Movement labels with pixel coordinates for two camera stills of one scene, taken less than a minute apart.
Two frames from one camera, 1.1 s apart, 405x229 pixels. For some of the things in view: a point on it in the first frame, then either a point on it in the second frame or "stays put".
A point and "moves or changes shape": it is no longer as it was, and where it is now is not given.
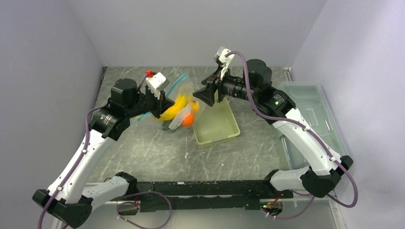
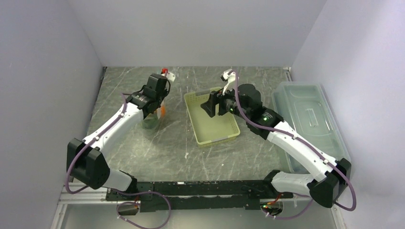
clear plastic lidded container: [311, 101] stays put
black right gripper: [207, 93] -> [216, 97]
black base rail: [207, 195] stays put
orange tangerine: [188, 121] moves or changes shape
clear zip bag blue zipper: [184, 93] moves or changes shape
